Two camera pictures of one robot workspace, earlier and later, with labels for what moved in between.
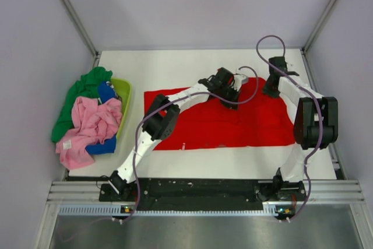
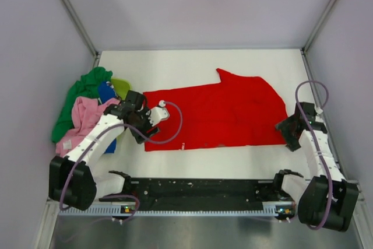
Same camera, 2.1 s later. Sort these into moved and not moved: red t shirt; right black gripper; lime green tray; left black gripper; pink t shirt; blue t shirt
Moved: right black gripper; left black gripper
Not moved: blue t shirt; red t shirt; lime green tray; pink t shirt
